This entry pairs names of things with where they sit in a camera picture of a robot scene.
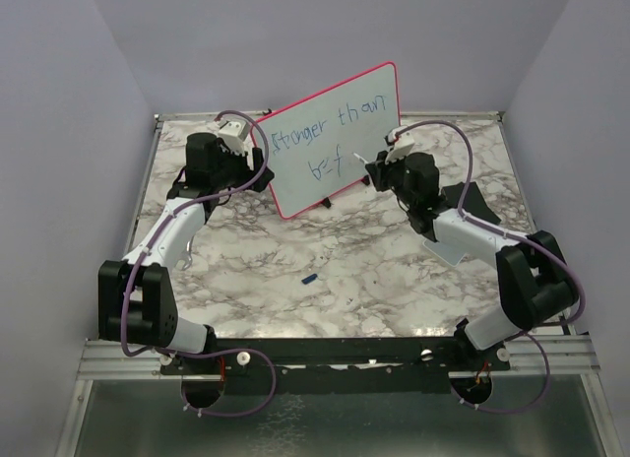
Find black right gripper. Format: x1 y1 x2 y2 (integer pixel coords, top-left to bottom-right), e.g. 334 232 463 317
367 148 416 209

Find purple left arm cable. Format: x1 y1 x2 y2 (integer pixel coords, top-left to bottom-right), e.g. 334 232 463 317
120 110 280 419

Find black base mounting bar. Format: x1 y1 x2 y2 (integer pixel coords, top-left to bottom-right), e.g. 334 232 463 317
159 336 513 397

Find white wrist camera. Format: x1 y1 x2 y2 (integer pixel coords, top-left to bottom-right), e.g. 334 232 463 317
385 127 415 164
218 120 250 156

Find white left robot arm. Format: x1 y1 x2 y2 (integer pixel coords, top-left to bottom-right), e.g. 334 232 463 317
97 132 274 373

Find pink framed whiteboard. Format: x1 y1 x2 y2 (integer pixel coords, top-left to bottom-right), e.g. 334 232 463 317
251 61 401 220

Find white grey small box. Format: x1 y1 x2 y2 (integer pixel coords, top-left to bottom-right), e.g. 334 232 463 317
423 239 466 267

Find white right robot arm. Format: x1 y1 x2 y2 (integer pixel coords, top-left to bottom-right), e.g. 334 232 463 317
365 152 579 369

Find black network switch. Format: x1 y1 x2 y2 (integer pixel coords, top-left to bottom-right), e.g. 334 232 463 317
441 182 501 226

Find white blue whiteboard marker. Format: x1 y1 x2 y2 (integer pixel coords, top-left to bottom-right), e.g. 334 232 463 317
352 153 369 165

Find aluminium front rail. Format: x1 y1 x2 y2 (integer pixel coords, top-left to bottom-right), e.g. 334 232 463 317
78 339 171 379

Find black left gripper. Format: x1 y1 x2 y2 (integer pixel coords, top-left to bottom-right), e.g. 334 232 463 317
212 140 275 191

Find black whiteboard stand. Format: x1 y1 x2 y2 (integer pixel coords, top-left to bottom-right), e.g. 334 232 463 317
319 174 371 209

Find silver open-end wrench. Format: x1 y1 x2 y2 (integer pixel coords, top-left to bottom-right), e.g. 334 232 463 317
178 239 193 271

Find blue marker cap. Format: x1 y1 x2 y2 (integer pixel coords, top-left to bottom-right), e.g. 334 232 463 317
301 274 318 285

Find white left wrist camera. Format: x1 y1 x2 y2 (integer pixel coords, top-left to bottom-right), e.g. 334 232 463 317
218 120 250 156

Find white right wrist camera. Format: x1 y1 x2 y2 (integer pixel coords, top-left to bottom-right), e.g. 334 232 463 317
385 127 415 164

